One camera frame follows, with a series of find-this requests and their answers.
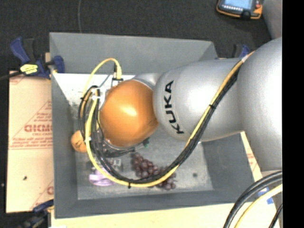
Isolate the purple grape bunch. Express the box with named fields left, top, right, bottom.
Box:
left=130, top=152, right=178, bottom=191

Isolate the lilac plastic toy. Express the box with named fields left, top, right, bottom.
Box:
left=88, top=167, right=115, bottom=187

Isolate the orange fruit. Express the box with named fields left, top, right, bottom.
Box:
left=70, top=130, right=88, bottom=153

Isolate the grey metal bin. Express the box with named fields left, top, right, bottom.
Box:
left=49, top=32, right=257, bottom=218

